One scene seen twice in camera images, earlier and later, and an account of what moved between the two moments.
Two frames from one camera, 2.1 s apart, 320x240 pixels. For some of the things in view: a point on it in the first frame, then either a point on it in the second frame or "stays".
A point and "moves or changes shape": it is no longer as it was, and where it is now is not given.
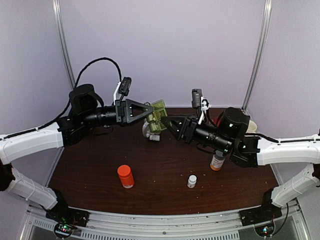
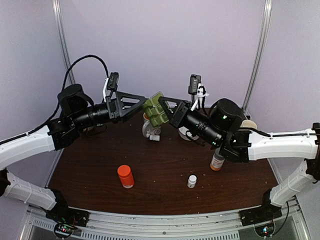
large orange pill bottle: [126, 176] stays
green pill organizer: [156, 125] moves or changes shape
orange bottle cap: [124, 171] stays
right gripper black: [189, 125] → [179, 113]
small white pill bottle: [192, 181] stays
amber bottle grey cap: [217, 160] stays
